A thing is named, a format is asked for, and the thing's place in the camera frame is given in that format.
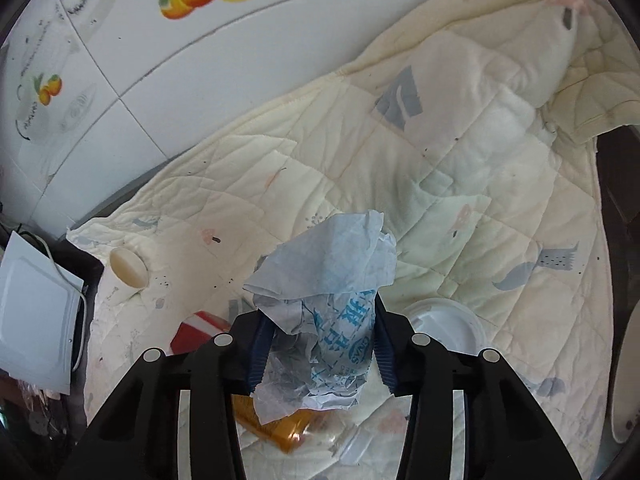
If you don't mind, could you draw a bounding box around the white paper cup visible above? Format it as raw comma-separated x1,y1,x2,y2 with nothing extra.
107,246,150,292

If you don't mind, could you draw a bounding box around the white microwave oven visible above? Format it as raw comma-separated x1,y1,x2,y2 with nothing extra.
0,232,86,395

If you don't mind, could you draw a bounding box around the white power cable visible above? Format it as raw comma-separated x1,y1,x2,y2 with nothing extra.
10,229,87,372

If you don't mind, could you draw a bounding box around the clear plastic bag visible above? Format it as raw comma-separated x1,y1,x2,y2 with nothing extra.
15,377,71,441

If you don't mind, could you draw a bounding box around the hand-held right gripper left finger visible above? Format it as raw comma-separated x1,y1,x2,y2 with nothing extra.
59,309,277,480

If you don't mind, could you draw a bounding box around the white plastic lid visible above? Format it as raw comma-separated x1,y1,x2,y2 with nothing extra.
402,297,487,357

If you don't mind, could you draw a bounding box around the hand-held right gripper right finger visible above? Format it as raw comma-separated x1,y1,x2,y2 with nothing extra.
371,292,583,480

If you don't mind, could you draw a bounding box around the plastic bottle red orange label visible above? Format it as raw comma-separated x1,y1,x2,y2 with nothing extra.
170,310,383,467

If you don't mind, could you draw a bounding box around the blue white wrapper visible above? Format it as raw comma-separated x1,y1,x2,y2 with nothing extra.
242,209,398,426

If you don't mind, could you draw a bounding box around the white round bin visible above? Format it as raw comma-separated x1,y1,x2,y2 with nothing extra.
607,299,640,445

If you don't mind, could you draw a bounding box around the small fruit wall sticker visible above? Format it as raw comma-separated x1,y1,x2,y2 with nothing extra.
31,72,63,107

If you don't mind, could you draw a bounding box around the cream quilted blanket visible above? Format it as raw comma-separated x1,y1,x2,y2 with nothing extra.
65,0,640,480

